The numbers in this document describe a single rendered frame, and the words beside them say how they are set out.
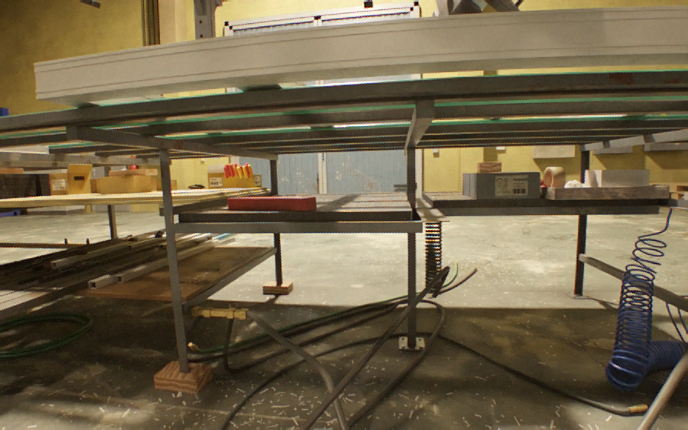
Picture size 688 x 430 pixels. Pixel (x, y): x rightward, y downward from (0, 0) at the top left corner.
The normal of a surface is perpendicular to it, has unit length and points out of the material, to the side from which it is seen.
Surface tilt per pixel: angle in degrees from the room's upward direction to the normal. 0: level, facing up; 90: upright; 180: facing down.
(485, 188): 90
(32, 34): 90
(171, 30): 90
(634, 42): 90
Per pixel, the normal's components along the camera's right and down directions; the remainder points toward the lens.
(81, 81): -0.14, 0.11
